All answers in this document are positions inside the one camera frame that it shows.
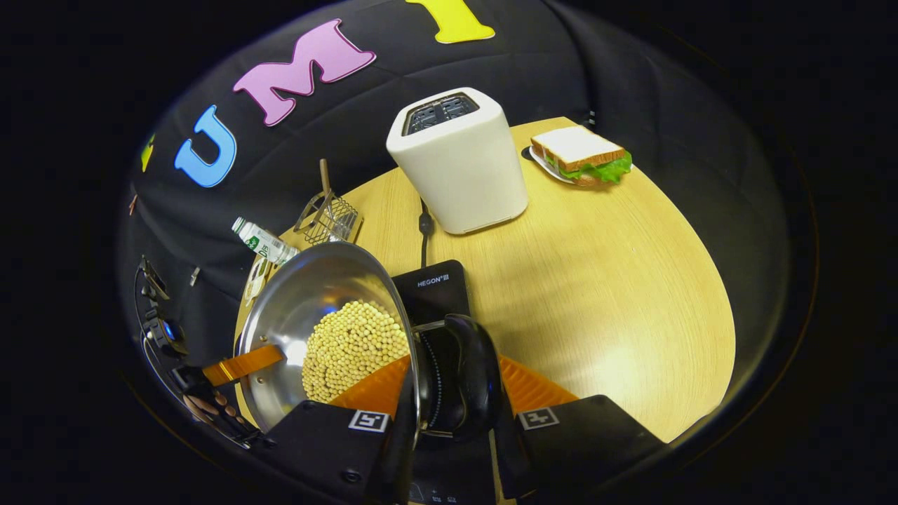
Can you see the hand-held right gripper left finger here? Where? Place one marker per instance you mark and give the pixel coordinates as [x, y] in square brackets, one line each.
[330, 449]

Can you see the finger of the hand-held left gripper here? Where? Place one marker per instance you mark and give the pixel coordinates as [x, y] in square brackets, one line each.
[245, 363]

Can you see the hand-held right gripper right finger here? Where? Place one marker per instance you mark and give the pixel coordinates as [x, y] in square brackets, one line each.
[506, 456]

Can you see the pile of yellow soybeans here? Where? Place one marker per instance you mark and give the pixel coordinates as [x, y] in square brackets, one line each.
[351, 344]

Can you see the black induction cooktop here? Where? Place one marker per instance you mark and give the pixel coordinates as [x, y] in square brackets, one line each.
[431, 287]

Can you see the white cloth clip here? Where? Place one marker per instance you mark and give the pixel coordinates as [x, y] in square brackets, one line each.
[194, 276]

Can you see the divided white tray of beans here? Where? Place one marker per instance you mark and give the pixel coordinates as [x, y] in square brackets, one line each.
[256, 280]

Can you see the white milk bottle green label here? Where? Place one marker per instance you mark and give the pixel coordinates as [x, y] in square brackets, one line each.
[266, 243]

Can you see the pink cloth clip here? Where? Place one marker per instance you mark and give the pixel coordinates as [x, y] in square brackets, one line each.
[132, 204]

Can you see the white toaster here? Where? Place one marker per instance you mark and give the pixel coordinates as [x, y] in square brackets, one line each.
[463, 175]

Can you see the small white plate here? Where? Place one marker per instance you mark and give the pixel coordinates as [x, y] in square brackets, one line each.
[544, 165]

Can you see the sandwich with lettuce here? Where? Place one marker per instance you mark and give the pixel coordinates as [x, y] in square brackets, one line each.
[579, 151]

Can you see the black backdrop cloth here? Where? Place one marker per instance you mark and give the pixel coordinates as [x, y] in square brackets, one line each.
[561, 63]

